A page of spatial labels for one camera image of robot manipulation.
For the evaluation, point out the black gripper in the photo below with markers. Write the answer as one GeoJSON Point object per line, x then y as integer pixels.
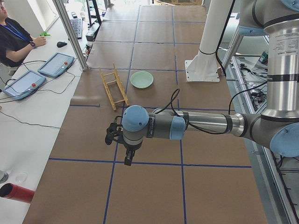
{"type": "Point", "coordinates": [130, 148]}

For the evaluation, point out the light green plate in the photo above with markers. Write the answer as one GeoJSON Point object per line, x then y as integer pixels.
{"type": "Point", "coordinates": [141, 79]}

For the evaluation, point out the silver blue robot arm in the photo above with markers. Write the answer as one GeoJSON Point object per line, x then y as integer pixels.
{"type": "Point", "coordinates": [276, 128]}

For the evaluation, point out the wooden dish rack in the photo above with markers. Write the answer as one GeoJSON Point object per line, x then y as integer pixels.
{"type": "Point", "coordinates": [114, 88]}

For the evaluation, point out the brown paper table cover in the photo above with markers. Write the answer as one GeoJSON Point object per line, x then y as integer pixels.
{"type": "Point", "coordinates": [202, 179]}

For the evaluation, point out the far blue teach pendant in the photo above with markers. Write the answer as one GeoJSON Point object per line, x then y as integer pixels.
{"type": "Point", "coordinates": [56, 65]}

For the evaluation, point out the blue teach pendant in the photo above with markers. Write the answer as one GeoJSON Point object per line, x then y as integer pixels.
{"type": "Point", "coordinates": [56, 65]}
{"type": "Point", "coordinates": [25, 85]}

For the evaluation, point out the red cylinder tube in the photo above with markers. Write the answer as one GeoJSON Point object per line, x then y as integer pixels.
{"type": "Point", "coordinates": [16, 192]}

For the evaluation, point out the near blue teach pendant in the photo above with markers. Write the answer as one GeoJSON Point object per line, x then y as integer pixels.
{"type": "Point", "coordinates": [25, 85]}

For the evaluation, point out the black computer mouse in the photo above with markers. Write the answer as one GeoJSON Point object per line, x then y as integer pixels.
{"type": "Point", "coordinates": [61, 44]}

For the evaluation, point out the black keyboard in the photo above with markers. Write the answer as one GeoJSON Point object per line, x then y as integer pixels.
{"type": "Point", "coordinates": [76, 24]}

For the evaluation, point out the green plastic object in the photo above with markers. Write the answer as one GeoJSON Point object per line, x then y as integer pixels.
{"type": "Point", "coordinates": [44, 34]}

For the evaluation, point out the person in black shirt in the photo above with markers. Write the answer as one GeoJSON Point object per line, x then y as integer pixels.
{"type": "Point", "coordinates": [15, 42]}

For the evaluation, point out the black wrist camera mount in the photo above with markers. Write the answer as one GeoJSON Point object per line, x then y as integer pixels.
{"type": "Point", "coordinates": [114, 132]}

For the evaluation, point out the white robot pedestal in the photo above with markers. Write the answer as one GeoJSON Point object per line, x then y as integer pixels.
{"type": "Point", "coordinates": [203, 67]}

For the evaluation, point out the aluminium frame post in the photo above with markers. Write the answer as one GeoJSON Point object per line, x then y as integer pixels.
{"type": "Point", "coordinates": [59, 5]}

